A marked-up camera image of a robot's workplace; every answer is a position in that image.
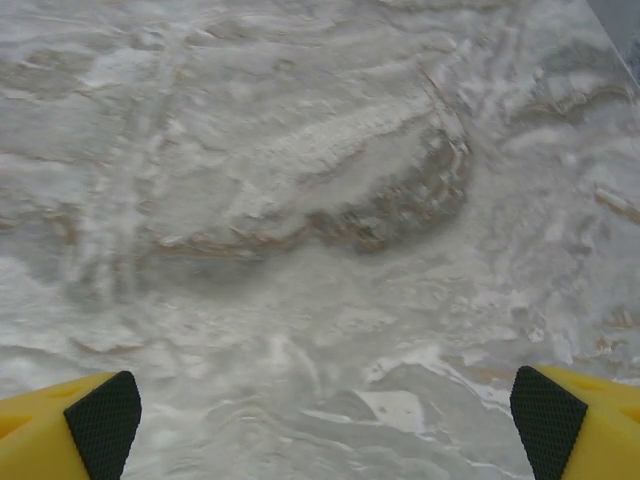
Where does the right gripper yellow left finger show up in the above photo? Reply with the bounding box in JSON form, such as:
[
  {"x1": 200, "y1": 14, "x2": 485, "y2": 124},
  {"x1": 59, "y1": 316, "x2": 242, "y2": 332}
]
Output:
[{"x1": 0, "y1": 370, "x2": 143, "y2": 480}]

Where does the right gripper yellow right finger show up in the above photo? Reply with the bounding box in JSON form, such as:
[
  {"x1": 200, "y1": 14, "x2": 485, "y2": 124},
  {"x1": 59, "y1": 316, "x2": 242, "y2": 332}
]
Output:
[{"x1": 509, "y1": 364, "x2": 640, "y2": 480}]

